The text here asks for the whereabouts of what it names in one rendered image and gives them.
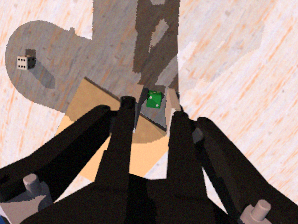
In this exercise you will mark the green die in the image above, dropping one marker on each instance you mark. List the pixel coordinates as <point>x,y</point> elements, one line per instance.
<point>154,99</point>

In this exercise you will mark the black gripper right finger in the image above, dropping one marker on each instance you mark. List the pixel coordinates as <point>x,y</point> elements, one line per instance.
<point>245,194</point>

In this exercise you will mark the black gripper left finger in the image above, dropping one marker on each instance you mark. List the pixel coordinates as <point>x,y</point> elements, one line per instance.
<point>38,180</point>

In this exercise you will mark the small white die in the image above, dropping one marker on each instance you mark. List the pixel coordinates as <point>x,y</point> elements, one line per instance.
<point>25,62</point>

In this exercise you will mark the peach square mat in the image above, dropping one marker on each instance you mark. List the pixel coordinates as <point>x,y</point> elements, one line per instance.
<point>149,142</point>

